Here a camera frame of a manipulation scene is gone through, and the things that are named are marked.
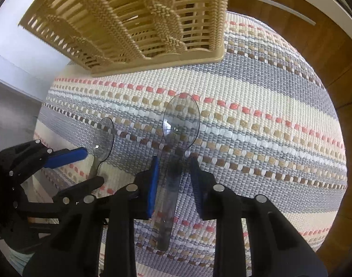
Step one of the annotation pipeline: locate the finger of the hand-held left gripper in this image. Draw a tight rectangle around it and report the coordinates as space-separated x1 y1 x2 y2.
52 175 105 209
0 139 89 184

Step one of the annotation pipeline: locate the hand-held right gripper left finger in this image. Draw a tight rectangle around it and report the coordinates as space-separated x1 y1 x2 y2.
23 156 161 277

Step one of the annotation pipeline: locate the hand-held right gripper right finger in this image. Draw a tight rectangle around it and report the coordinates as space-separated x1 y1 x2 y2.
188 157 329 277

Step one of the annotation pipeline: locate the clear plastic spoon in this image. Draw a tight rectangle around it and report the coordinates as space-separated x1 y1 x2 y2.
88 117 116 179
156 92 201 251

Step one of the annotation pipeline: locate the beige plastic utensil basket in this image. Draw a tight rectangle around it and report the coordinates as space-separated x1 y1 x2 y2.
18 0 231 78

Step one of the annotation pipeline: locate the striped woven table mat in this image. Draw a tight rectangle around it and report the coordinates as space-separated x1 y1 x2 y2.
33 11 348 277

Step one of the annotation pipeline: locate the long silver cabinet handle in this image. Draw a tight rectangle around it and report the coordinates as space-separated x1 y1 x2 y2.
256 0 317 26

